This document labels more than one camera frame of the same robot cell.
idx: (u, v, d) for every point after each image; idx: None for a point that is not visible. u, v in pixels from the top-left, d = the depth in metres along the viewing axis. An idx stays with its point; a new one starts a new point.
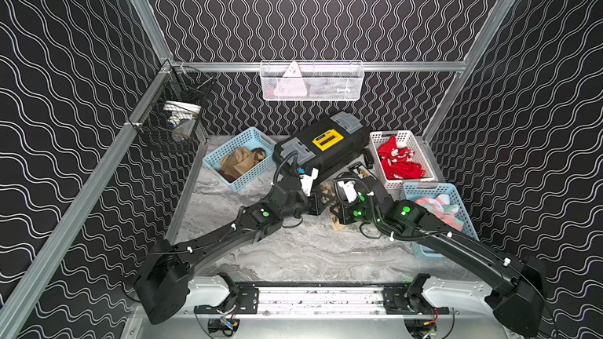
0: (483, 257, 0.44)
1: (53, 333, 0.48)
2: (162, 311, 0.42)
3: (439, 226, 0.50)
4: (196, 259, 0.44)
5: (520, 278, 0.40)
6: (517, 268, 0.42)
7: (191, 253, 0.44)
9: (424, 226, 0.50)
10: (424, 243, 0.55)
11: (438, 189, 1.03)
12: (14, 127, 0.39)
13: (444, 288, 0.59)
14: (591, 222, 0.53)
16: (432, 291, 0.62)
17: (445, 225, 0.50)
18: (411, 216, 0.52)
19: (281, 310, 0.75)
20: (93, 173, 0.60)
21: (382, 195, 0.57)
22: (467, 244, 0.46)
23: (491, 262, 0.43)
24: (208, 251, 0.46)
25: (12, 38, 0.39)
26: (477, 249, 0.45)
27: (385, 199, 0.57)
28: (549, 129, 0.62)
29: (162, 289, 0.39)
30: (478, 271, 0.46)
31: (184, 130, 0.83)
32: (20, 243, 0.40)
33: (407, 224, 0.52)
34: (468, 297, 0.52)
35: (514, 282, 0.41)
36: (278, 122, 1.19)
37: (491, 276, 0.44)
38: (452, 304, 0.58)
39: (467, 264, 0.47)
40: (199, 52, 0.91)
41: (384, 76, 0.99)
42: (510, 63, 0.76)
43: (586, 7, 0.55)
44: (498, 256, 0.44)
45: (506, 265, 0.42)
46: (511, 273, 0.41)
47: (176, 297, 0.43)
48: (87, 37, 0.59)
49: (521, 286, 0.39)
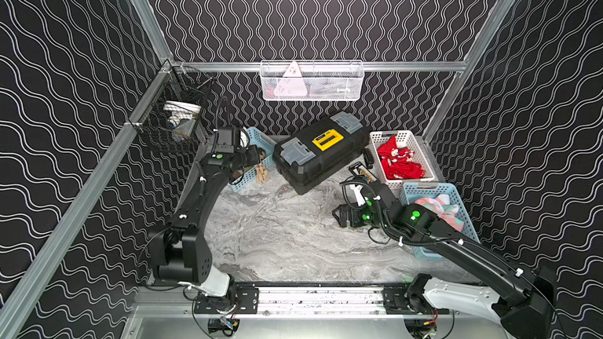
0: (495, 267, 0.43)
1: (53, 333, 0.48)
2: (203, 267, 0.47)
3: (450, 233, 0.49)
4: (196, 216, 0.46)
5: (534, 289, 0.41)
6: (529, 279, 0.41)
7: (187, 216, 0.45)
9: (434, 231, 0.49)
10: (434, 249, 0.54)
11: (438, 189, 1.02)
12: (14, 127, 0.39)
13: (446, 291, 0.59)
14: (591, 222, 0.53)
16: (433, 293, 0.62)
17: (457, 232, 0.49)
18: (422, 222, 0.51)
19: (281, 309, 0.75)
20: (93, 173, 0.60)
21: (389, 198, 0.56)
22: (478, 251, 0.45)
23: (504, 272, 0.42)
24: (198, 207, 0.47)
25: (12, 38, 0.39)
26: (490, 256, 0.44)
27: (392, 204, 0.56)
28: (549, 129, 0.62)
29: (191, 255, 0.42)
30: (488, 279, 0.45)
31: (184, 130, 0.83)
32: (20, 243, 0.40)
33: (417, 229, 0.51)
34: (470, 300, 0.53)
35: (527, 293, 0.40)
36: (278, 122, 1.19)
37: (502, 286, 0.43)
38: (455, 307, 0.58)
39: (479, 273, 0.46)
40: (199, 52, 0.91)
41: (384, 76, 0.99)
42: (510, 62, 0.76)
43: (586, 7, 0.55)
44: (510, 267, 0.43)
45: (518, 276, 0.42)
46: (524, 285, 0.41)
47: (204, 252, 0.47)
48: (87, 37, 0.59)
49: (535, 297, 0.39)
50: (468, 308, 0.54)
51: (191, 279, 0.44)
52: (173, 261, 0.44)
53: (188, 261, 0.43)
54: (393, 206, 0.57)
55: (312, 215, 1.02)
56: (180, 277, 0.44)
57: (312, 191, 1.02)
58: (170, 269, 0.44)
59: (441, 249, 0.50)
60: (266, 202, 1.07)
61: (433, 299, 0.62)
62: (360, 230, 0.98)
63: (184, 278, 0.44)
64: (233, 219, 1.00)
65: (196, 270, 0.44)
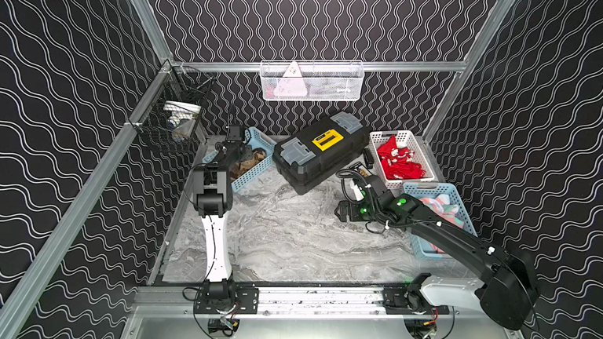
0: (466, 244, 0.46)
1: (53, 333, 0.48)
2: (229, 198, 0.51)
3: (431, 217, 0.53)
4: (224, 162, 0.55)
5: (502, 265, 0.41)
6: (501, 257, 0.43)
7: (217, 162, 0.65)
9: (416, 215, 0.54)
10: (417, 233, 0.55)
11: (440, 188, 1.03)
12: (14, 128, 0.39)
13: (440, 284, 0.60)
14: (592, 222, 0.53)
16: (429, 287, 0.63)
17: (438, 216, 0.52)
18: (407, 207, 0.56)
19: (281, 310, 0.75)
20: (93, 173, 0.60)
21: (379, 188, 0.62)
22: (455, 232, 0.48)
23: (475, 249, 0.45)
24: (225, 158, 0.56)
25: (12, 38, 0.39)
26: (465, 236, 0.47)
27: (382, 194, 0.62)
28: (549, 129, 0.62)
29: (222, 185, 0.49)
30: (463, 259, 0.48)
31: (184, 130, 0.83)
32: (20, 243, 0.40)
33: (401, 213, 0.56)
34: (458, 289, 0.54)
35: (495, 268, 0.42)
36: (278, 122, 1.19)
37: (474, 263, 0.46)
38: (451, 300, 0.57)
39: (454, 253, 0.49)
40: (199, 52, 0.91)
41: (384, 76, 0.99)
42: (510, 62, 0.76)
43: (586, 7, 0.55)
44: (482, 245, 0.45)
45: (489, 253, 0.44)
46: (491, 260, 0.43)
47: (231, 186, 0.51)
48: (87, 37, 0.59)
49: (500, 271, 0.41)
50: (458, 298, 0.55)
51: (221, 208, 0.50)
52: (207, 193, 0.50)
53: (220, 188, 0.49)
54: (384, 195, 0.63)
55: (312, 215, 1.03)
56: (213, 205, 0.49)
57: (312, 191, 1.02)
58: (206, 200, 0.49)
59: (423, 233, 0.54)
60: (266, 202, 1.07)
61: (430, 295, 0.63)
62: (360, 231, 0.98)
63: (216, 208, 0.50)
64: (233, 219, 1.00)
65: (224, 198, 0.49)
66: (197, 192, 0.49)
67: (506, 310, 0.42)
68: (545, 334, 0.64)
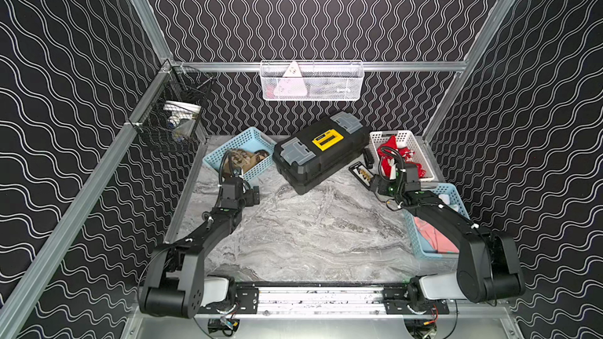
0: (454, 219, 0.52)
1: (53, 333, 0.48)
2: (194, 300, 0.44)
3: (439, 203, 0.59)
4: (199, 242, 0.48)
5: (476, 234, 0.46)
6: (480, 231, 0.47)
7: (192, 239, 0.48)
9: (426, 199, 0.62)
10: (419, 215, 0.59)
11: (439, 188, 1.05)
12: (14, 127, 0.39)
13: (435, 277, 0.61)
14: (591, 222, 0.53)
16: (426, 281, 0.64)
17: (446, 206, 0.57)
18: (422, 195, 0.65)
19: (281, 310, 0.75)
20: (93, 173, 0.60)
21: (411, 176, 0.70)
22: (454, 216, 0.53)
23: (459, 224, 0.50)
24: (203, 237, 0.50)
25: (12, 38, 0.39)
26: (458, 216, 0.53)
27: (411, 182, 0.71)
28: (549, 129, 0.62)
29: (189, 275, 0.42)
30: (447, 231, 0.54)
31: (184, 130, 0.83)
32: (20, 243, 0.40)
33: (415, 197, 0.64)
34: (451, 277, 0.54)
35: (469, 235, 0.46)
36: (278, 122, 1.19)
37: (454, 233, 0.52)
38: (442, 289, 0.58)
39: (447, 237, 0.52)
40: (199, 52, 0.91)
41: (384, 76, 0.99)
42: (510, 62, 0.76)
43: (586, 8, 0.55)
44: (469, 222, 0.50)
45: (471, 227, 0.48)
46: (469, 231, 0.47)
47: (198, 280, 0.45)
48: (87, 37, 0.59)
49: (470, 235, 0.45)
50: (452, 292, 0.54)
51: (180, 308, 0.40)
52: (164, 288, 0.42)
53: (183, 282, 0.42)
54: (411, 184, 0.71)
55: (312, 215, 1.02)
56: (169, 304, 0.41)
57: (312, 191, 1.02)
58: (162, 296, 0.41)
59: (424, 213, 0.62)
60: (266, 202, 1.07)
61: (426, 290, 0.64)
62: (360, 231, 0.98)
63: (173, 308, 0.41)
64: None
65: (187, 298, 0.41)
66: (151, 285, 0.42)
67: (469, 272, 0.46)
68: (545, 333, 0.64)
